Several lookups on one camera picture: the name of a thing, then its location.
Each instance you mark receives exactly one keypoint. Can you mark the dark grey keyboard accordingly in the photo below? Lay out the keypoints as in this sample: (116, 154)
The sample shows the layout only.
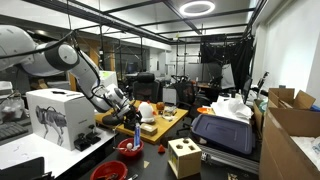
(11, 130)

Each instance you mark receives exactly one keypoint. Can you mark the pile of white papers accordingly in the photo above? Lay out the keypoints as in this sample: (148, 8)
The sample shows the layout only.
(231, 108)

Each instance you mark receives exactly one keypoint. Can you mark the brown round ball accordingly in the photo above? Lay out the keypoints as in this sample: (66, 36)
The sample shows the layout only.
(160, 106)

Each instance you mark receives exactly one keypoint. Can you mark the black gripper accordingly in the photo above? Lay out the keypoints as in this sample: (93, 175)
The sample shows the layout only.
(130, 115)

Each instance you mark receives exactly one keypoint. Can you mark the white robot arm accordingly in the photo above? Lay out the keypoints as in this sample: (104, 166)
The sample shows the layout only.
(50, 58)

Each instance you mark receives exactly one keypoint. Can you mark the wooden shape sorter box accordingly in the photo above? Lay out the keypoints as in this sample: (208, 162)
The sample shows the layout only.
(184, 158)

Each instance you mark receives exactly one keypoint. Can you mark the small open cardboard box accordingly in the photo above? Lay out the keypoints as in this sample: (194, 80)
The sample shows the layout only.
(286, 96)

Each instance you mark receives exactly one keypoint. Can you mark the white side table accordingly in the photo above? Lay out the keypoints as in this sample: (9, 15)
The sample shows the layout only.
(40, 155)

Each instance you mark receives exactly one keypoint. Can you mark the black curtain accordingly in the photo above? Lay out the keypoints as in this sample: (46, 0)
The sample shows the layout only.
(233, 53)

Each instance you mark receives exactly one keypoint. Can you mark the white plush with red horns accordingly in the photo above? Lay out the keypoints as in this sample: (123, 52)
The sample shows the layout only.
(146, 113)

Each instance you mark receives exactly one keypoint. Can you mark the white reflector panel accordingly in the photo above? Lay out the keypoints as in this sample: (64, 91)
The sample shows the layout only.
(228, 76)

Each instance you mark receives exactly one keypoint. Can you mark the red bowl with white ball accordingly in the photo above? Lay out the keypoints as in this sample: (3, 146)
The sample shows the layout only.
(125, 150)

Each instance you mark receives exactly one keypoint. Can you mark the dark blue bin lid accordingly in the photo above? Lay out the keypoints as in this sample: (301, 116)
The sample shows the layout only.
(223, 133)

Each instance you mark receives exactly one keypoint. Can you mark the small labelled cardboard box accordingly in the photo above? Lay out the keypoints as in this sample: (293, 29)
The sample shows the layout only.
(148, 129)

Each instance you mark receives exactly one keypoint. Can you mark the white box with robot dog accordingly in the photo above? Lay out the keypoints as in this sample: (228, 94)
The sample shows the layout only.
(63, 116)

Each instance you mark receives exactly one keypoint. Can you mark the red bowl with pliers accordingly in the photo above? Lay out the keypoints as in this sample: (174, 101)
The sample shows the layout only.
(106, 168)

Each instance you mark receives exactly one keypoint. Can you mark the white backed monitor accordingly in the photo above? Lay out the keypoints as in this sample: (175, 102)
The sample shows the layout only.
(109, 78)

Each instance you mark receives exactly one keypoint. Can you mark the blue toothpaste tube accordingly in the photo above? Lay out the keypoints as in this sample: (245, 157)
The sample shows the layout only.
(137, 136)

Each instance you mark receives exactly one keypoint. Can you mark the black clamp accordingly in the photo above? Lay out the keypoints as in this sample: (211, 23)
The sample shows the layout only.
(81, 142)
(93, 136)

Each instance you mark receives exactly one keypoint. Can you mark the small white ball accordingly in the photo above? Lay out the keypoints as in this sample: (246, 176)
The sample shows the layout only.
(129, 146)

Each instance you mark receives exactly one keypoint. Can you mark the clear plastic container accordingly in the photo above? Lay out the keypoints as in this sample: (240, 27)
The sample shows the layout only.
(169, 113)

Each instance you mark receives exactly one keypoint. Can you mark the black wrist rest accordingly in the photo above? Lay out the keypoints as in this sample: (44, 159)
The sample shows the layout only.
(111, 120)

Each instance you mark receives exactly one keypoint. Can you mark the tan triangle piece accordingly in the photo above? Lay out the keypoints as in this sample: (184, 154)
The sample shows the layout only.
(146, 164)

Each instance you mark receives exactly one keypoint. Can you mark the small red block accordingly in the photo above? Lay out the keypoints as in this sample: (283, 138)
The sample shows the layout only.
(161, 149)

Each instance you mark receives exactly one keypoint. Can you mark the computer monitor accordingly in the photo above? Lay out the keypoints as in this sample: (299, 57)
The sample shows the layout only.
(246, 90)

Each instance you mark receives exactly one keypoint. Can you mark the black mesh office chair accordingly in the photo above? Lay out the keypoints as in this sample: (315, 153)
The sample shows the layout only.
(185, 95)

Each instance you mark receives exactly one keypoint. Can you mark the orange bowl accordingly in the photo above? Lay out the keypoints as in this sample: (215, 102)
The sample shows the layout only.
(203, 110)

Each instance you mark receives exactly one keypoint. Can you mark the large cardboard box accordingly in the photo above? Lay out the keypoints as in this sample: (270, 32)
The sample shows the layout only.
(283, 150)

